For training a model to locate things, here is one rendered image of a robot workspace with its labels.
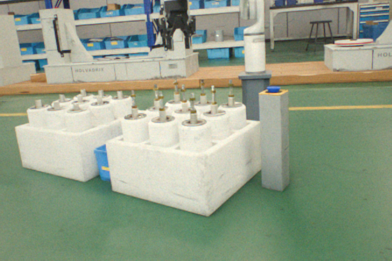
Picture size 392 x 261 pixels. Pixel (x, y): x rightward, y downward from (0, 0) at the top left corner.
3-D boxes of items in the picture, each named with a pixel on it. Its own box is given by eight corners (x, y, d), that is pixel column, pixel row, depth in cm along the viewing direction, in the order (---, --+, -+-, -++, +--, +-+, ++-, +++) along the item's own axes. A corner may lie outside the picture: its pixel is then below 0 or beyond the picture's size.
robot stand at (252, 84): (243, 130, 179) (241, 71, 171) (273, 130, 175) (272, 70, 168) (240, 140, 165) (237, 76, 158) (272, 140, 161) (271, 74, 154)
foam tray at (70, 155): (92, 140, 183) (87, 105, 179) (151, 148, 162) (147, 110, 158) (23, 167, 151) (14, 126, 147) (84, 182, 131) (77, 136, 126)
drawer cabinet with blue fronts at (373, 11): (350, 44, 642) (352, 4, 626) (379, 42, 632) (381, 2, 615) (357, 46, 587) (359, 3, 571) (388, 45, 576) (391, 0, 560)
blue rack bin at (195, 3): (184, 11, 618) (183, -1, 613) (206, 10, 610) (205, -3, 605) (177, 11, 571) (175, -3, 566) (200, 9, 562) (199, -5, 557)
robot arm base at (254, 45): (246, 71, 168) (244, 35, 164) (265, 71, 166) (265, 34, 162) (244, 74, 160) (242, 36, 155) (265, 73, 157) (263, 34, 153)
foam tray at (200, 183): (178, 153, 153) (175, 113, 149) (263, 167, 132) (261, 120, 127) (112, 190, 122) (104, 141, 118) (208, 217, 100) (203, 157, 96)
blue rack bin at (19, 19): (27, 25, 691) (25, 14, 686) (44, 24, 683) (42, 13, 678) (9, 26, 643) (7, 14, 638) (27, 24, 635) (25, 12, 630)
